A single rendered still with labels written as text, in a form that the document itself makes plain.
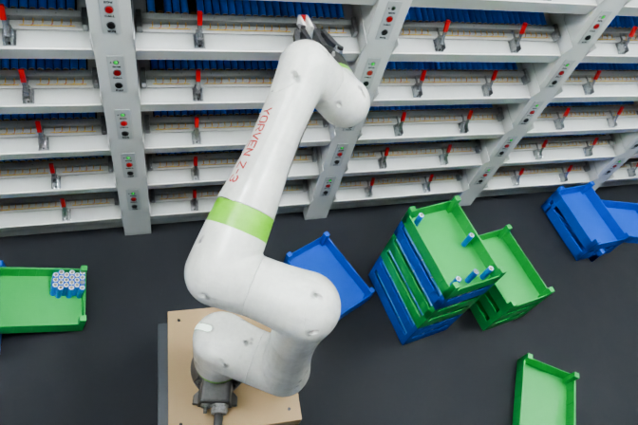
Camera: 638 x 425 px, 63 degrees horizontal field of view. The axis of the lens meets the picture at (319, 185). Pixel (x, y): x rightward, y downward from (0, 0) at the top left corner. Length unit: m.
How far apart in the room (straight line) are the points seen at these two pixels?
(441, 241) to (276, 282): 0.97
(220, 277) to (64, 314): 1.11
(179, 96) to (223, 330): 0.67
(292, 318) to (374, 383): 1.08
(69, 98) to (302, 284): 0.91
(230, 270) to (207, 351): 0.41
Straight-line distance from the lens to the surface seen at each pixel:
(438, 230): 1.79
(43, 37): 1.44
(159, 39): 1.42
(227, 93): 1.56
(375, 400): 1.92
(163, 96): 1.54
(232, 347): 1.27
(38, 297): 1.96
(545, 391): 2.21
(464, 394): 2.05
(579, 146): 2.55
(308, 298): 0.88
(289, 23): 1.47
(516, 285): 2.14
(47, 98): 1.56
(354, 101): 1.08
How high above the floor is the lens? 1.77
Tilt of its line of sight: 51 degrees down
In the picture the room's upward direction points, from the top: 19 degrees clockwise
